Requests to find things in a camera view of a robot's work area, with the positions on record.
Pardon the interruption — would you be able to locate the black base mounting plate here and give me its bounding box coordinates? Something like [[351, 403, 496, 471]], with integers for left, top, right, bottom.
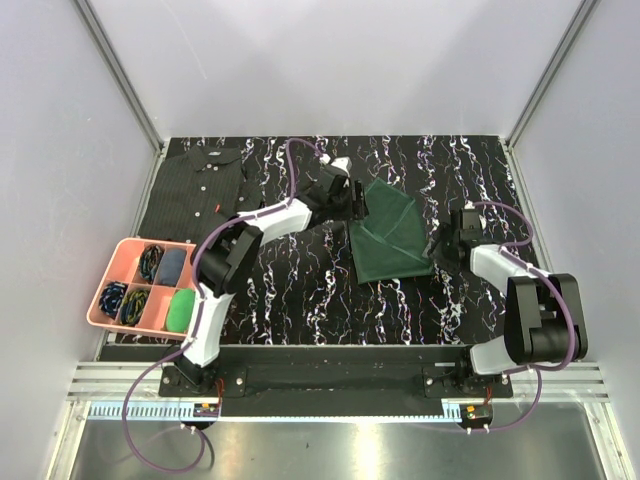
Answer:
[[159, 345, 513, 422]]

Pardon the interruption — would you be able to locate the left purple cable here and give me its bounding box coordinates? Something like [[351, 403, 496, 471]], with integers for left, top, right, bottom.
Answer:
[[121, 137, 331, 473]]

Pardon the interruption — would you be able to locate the pink compartment tray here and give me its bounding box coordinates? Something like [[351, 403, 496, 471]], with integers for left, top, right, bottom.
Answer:
[[86, 238, 195, 341]]

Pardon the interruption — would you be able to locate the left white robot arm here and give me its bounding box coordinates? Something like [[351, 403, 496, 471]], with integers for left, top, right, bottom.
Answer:
[[173, 156, 368, 396]]

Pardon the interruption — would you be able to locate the green patterned rolled tie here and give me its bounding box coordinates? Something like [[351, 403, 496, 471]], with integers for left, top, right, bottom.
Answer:
[[138, 244, 164, 284]]

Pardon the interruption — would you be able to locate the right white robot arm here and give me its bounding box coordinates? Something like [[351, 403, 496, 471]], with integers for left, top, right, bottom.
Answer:
[[424, 202, 588, 397]]

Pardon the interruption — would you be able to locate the green cloth napkin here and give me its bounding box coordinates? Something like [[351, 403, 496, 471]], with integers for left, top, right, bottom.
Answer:
[[349, 178, 434, 284]]

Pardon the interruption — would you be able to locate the green rolled cloth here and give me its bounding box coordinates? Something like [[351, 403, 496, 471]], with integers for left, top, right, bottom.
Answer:
[[165, 289, 195, 333]]

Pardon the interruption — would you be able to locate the dark pinstriped shirt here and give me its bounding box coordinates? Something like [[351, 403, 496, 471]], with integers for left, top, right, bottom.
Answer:
[[138, 146, 264, 243]]

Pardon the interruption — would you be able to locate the yellow patterned rolled tie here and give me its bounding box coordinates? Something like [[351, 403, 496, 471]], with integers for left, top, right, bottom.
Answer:
[[120, 289, 149, 327]]

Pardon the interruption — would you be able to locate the blue patterned rolled tie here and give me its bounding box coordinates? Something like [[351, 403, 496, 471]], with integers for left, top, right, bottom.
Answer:
[[98, 281, 127, 319]]

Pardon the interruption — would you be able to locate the aluminium frame rail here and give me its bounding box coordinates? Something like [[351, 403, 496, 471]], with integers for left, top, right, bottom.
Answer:
[[67, 362, 609, 403]]

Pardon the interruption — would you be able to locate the navy folded cloth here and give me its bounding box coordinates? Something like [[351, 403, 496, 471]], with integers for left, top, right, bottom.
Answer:
[[155, 248, 187, 287]]

